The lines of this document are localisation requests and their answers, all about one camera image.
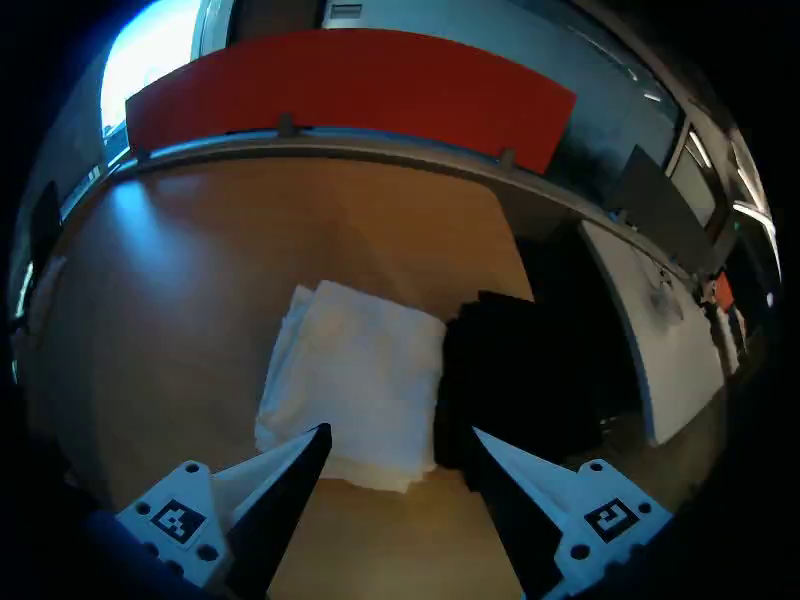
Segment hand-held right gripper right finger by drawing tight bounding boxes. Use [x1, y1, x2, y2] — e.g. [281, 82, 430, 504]
[471, 426, 674, 600]

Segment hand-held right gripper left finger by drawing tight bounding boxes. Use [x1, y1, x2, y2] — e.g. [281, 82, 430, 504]
[114, 422, 333, 600]

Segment stack of black towels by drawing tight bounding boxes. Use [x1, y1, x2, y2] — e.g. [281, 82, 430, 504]
[433, 290, 611, 492]

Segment white desk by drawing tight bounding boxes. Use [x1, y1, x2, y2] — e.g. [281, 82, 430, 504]
[577, 219, 728, 446]

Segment stack of white towels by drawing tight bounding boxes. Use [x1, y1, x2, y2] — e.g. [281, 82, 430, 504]
[254, 279, 448, 494]

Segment dark monitor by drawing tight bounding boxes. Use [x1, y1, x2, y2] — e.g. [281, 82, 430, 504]
[607, 144, 714, 267]

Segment red desk screen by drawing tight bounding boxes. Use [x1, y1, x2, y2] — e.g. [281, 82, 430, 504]
[124, 27, 578, 178]

